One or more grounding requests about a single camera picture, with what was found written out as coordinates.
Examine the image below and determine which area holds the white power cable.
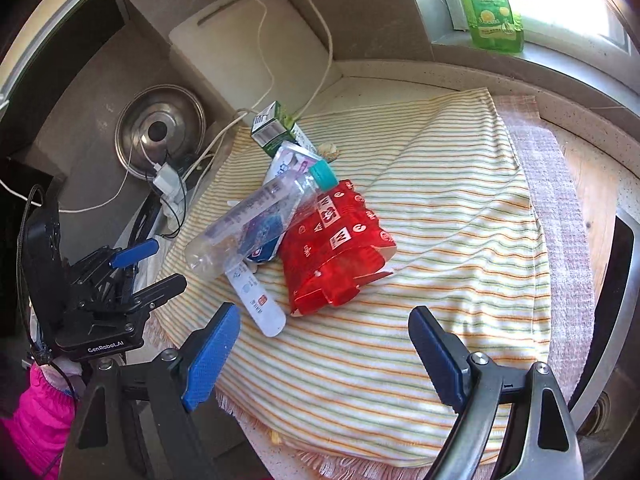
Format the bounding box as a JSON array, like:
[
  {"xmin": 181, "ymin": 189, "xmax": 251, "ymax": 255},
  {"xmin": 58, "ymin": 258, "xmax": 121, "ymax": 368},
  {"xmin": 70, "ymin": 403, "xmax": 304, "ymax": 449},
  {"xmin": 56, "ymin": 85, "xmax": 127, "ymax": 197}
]
[{"xmin": 276, "ymin": 0, "xmax": 335, "ymax": 122}]

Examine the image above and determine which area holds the striped yellow green cloth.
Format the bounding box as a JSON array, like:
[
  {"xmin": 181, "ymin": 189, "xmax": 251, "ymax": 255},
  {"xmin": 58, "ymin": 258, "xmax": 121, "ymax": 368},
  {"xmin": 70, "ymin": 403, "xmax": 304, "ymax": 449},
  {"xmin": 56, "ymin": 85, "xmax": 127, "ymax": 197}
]
[{"xmin": 154, "ymin": 86, "xmax": 551, "ymax": 468}]

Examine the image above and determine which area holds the white cutting board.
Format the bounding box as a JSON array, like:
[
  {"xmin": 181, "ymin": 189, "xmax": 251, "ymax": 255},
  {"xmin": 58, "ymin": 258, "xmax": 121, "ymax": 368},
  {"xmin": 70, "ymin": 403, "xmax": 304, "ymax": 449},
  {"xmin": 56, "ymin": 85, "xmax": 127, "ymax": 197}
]
[{"xmin": 168, "ymin": 0, "xmax": 342, "ymax": 113}]

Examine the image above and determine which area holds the red snack bag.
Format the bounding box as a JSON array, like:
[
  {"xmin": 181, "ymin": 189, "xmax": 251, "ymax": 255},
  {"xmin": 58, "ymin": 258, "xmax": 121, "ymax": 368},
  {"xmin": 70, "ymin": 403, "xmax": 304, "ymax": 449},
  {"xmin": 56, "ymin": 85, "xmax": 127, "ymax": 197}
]
[{"xmin": 279, "ymin": 180, "xmax": 397, "ymax": 316}]

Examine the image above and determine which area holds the steel pot lid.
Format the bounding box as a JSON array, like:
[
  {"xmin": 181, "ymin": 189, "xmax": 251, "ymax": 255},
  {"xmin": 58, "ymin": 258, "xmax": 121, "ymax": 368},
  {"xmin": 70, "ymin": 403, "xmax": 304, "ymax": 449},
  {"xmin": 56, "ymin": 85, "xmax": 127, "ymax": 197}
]
[{"xmin": 114, "ymin": 84, "xmax": 206, "ymax": 180}]

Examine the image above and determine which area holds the white power strip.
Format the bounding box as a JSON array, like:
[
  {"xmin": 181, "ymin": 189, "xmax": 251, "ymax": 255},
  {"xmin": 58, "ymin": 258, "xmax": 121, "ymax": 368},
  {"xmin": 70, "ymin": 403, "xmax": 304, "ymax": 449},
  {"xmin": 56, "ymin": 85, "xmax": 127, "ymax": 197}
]
[{"xmin": 152, "ymin": 162, "xmax": 186, "ymax": 231}]

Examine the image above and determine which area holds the green dish soap bottle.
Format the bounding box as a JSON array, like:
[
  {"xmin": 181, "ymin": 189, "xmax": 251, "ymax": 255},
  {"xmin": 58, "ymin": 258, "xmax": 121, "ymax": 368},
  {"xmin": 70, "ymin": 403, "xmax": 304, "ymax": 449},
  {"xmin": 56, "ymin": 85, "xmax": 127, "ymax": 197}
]
[{"xmin": 461, "ymin": 0, "xmax": 524, "ymax": 54}]

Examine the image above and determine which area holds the white blue toothpaste tube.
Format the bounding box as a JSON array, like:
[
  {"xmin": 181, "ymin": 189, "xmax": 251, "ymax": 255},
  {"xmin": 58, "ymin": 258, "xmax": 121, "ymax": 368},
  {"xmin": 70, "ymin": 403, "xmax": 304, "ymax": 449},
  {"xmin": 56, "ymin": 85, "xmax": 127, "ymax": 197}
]
[{"xmin": 245, "ymin": 140, "xmax": 324, "ymax": 265}]

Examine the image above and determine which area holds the clear plastic water bottle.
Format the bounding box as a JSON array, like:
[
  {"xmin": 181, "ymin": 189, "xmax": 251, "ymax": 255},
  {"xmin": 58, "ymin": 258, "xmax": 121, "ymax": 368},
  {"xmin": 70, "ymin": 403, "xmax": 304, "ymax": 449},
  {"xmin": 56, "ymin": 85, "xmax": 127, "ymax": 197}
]
[{"xmin": 184, "ymin": 160, "xmax": 338, "ymax": 278}]

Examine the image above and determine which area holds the green white milk carton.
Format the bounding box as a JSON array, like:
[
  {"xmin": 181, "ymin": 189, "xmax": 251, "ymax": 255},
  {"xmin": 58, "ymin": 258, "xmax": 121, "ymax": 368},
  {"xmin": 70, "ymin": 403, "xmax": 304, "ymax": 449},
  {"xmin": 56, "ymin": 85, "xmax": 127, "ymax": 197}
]
[{"xmin": 250, "ymin": 101, "xmax": 318, "ymax": 158}]

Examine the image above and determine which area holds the pink sleeved forearm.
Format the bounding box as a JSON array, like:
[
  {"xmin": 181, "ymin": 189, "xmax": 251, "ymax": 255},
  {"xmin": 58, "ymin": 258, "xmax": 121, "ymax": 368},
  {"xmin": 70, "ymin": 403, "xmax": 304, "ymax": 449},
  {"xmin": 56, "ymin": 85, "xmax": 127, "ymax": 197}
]
[{"xmin": 1, "ymin": 358, "xmax": 86, "ymax": 479}]

